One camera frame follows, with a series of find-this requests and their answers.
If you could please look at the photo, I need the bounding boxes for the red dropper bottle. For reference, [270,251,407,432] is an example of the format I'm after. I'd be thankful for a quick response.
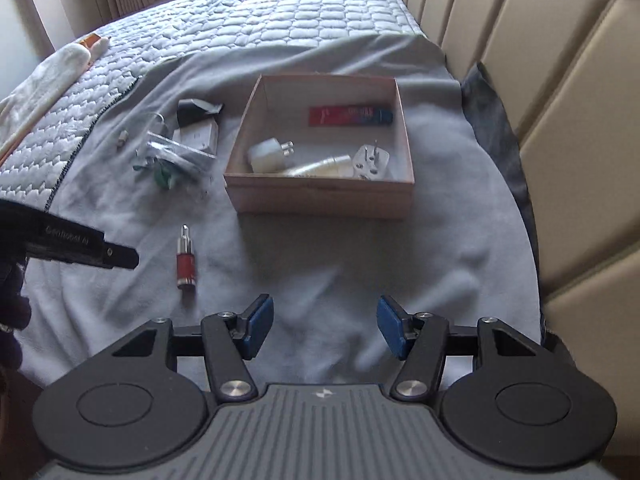
[175,225,197,291]

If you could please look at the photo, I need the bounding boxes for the green plastic part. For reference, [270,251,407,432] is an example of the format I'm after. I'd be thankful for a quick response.
[154,160,179,190]

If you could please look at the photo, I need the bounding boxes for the grey fleece blanket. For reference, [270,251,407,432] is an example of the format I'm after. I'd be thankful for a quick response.
[10,35,547,391]

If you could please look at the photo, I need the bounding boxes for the orange and white cloth item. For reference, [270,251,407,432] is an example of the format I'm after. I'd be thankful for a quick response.
[77,32,112,68]

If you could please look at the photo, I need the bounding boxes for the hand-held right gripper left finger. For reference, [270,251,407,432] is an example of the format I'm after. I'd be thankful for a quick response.
[107,294,275,403]

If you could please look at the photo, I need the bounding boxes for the cream plastic tube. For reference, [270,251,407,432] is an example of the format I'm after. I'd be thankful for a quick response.
[280,154,352,179]

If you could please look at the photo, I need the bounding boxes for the red and blue tube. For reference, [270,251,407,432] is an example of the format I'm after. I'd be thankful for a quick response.
[307,105,394,126]

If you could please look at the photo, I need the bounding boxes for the pink cardboard box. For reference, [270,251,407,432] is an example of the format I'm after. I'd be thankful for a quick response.
[222,74,416,221]

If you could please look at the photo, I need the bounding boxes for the person's left hand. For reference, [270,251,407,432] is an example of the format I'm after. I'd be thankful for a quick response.
[0,255,33,373]

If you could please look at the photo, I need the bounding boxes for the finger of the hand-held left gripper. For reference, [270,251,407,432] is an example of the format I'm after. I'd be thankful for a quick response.
[99,241,140,271]

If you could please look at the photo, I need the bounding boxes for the dark grey cloth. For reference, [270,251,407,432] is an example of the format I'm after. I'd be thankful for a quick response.
[460,62,544,326]

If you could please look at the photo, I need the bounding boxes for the beige padded headboard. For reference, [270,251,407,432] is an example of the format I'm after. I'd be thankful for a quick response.
[390,0,640,461]

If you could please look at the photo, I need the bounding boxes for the white charger plug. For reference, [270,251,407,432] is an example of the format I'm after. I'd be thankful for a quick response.
[246,137,296,175]

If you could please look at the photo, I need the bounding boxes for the white plug adapter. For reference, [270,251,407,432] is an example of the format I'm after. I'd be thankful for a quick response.
[352,141,389,181]

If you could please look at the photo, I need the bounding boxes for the quilted grey mattress pad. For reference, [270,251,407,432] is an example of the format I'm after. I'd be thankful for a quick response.
[0,0,426,211]

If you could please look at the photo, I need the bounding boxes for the white labelled box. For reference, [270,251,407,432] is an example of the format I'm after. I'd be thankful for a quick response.
[172,119,221,157]

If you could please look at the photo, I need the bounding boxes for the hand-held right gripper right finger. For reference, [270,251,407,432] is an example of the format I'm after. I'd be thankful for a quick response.
[377,295,548,402]

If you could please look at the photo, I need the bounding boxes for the clear plastic bag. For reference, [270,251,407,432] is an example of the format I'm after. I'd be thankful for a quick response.
[132,112,218,192]

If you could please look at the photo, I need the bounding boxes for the black round device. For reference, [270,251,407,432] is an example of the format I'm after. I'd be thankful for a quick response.
[177,99,224,129]

